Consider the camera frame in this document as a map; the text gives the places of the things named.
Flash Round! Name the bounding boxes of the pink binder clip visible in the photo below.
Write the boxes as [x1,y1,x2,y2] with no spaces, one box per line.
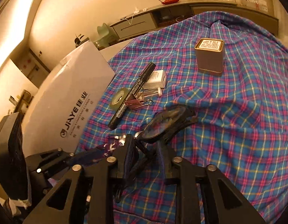
[125,93,154,110]

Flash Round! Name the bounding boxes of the potted plant white pot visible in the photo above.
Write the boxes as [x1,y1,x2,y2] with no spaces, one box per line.
[74,34,89,48]

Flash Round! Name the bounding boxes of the square metal tea tin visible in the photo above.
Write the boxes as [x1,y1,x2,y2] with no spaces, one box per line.
[195,38,225,77]

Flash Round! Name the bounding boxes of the green plastic child chair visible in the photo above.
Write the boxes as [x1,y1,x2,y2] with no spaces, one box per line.
[94,23,119,50]

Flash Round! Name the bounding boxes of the white cardboard storage box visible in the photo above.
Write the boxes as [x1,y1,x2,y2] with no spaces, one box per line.
[22,41,115,157]

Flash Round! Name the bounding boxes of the grey tv cabinet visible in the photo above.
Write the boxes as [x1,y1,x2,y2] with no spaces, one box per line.
[110,0,279,41]

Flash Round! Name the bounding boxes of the black marker pen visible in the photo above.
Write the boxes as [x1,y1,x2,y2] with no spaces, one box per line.
[107,62,157,130]

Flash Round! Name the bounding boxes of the green tape roll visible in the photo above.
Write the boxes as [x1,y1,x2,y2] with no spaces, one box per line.
[109,88,129,111]

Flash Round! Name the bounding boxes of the white usb power adapter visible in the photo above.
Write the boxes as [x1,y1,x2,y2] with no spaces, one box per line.
[143,70,166,90]

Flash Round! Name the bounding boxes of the blue pink plaid cloth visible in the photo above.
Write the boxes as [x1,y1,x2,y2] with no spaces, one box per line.
[77,12,288,223]

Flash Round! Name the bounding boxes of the silver horned keychain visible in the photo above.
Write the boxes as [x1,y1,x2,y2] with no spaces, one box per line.
[107,135,126,154]

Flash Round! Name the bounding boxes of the red tray on cabinet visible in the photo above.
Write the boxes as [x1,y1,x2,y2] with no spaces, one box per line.
[161,0,179,5]

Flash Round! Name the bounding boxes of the black sunglasses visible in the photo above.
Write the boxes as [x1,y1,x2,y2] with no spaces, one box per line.
[135,104,198,144]

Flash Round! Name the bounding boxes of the white organizer box on cabinet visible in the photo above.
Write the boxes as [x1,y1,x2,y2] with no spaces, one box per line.
[240,0,268,13]

